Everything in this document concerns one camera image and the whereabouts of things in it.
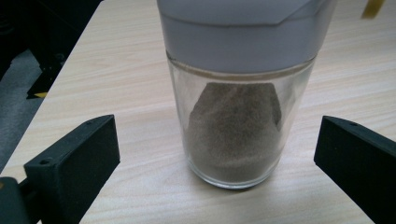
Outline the black stand with striped base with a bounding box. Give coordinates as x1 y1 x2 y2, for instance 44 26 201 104
0 0 104 100

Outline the yellow tape strip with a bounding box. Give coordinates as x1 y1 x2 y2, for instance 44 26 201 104
361 0 387 20

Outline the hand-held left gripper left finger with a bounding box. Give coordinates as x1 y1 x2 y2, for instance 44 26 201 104
23 114 120 224

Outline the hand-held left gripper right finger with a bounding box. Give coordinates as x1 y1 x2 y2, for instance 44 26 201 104
313 115 396 224

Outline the white cup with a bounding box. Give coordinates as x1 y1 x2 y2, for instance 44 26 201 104
156 0 339 190

